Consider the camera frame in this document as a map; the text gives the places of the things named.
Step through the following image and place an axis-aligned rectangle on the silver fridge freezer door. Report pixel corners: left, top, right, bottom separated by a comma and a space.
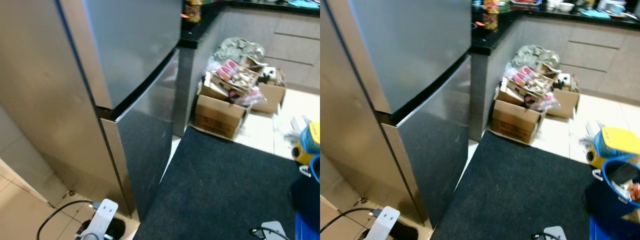
57, 0, 183, 121
347, 0, 473, 126

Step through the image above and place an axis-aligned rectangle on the yellow red labelled jar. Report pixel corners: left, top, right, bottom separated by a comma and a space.
482, 0, 501, 32
182, 0, 203, 24

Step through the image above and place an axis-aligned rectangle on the grey green crumpled bag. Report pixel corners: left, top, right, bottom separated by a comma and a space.
214, 36, 267, 66
510, 44, 562, 71

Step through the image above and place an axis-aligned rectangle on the grey kitchen cabinet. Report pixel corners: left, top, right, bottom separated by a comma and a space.
467, 12, 640, 143
172, 7, 321, 138

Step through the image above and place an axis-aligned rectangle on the pink plastic bag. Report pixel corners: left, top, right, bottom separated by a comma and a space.
235, 87, 268, 108
530, 92, 561, 112

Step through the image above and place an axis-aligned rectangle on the small brown cardboard box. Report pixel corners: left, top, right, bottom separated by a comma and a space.
545, 72, 582, 120
250, 65, 288, 116

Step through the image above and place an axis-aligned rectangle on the cardboard tray of clutter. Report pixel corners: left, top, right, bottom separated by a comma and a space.
202, 57, 262, 101
500, 64, 556, 107

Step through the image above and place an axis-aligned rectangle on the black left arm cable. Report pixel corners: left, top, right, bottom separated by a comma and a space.
320, 207, 383, 235
36, 200, 101, 240

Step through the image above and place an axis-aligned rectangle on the black floor mat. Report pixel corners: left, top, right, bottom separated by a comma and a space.
430, 131, 608, 240
132, 125, 321, 240

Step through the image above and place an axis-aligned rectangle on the blue yellow plastic container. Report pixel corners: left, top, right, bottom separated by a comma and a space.
292, 121, 321, 166
586, 125, 640, 170

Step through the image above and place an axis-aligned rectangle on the silver fridge cabinet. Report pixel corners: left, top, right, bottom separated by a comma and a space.
0, 0, 138, 221
320, 0, 431, 226

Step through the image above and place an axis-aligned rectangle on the black shoe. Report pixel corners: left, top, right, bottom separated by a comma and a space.
87, 217, 127, 240
387, 222, 420, 240

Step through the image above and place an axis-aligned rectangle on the black kitchen countertop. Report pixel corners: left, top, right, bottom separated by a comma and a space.
470, 0, 640, 56
177, 0, 321, 50

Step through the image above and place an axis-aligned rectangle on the teal cloth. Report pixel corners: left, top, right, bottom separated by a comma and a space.
580, 9, 613, 20
287, 0, 321, 10

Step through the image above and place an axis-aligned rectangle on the large brown cardboard box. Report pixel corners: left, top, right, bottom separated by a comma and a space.
491, 82, 548, 146
192, 75, 251, 141

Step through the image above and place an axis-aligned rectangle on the blue bucket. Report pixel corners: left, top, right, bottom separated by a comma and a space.
300, 154, 321, 183
592, 155, 640, 211

